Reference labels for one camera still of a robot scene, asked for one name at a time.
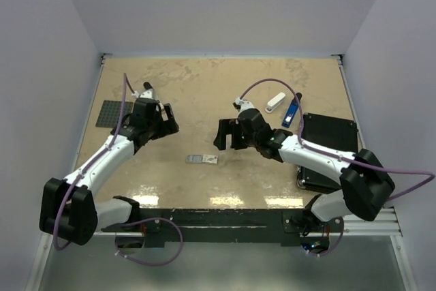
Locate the black case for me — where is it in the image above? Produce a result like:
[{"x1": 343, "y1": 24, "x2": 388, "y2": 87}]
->
[{"x1": 296, "y1": 113, "x2": 358, "y2": 194}]

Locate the silver black stapler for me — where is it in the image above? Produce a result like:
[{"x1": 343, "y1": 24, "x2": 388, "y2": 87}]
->
[{"x1": 140, "y1": 82, "x2": 168, "y2": 120}]

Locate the white stapler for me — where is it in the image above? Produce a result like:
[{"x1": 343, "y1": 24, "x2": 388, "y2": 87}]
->
[{"x1": 265, "y1": 92, "x2": 286, "y2": 113}]

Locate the white staple box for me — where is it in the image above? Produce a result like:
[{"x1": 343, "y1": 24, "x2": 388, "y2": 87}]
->
[{"x1": 202, "y1": 155, "x2": 218, "y2": 165}]

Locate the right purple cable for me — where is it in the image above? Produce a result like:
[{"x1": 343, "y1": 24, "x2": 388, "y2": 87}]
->
[{"x1": 238, "y1": 78, "x2": 436, "y2": 202}]

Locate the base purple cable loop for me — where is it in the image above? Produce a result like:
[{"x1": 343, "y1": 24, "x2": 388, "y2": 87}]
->
[{"x1": 114, "y1": 217, "x2": 187, "y2": 267}]

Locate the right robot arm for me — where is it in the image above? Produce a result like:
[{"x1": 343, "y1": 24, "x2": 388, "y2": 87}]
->
[{"x1": 213, "y1": 108, "x2": 395, "y2": 232}]

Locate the black base frame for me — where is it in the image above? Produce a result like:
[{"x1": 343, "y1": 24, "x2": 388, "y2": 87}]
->
[{"x1": 103, "y1": 209, "x2": 343, "y2": 247}]

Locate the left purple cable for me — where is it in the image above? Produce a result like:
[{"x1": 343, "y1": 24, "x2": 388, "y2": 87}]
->
[{"x1": 52, "y1": 72, "x2": 137, "y2": 250}]

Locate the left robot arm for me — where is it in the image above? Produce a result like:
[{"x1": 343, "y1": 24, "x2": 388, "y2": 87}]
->
[{"x1": 39, "y1": 98, "x2": 179, "y2": 245}]

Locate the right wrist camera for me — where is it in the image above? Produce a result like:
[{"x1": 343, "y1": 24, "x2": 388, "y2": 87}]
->
[{"x1": 233, "y1": 97, "x2": 254, "y2": 113}]

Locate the grey lego baseplate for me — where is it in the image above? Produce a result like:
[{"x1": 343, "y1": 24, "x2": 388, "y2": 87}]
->
[{"x1": 95, "y1": 100, "x2": 122, "y2": 128}]

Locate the blue black stapler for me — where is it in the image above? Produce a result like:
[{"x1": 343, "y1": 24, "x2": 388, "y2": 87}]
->
[{"x1": 281, "y1": 93, "x2": 302, "y2": 128}]

